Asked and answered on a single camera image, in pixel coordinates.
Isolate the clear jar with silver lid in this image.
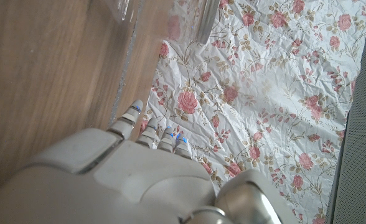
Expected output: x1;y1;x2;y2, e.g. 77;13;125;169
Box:
103;0;222;45

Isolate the floral print backdrop sheet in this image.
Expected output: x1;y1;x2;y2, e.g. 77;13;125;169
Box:
139;0;366;224

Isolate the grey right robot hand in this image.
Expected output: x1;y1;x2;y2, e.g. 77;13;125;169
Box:
0;99;293;224

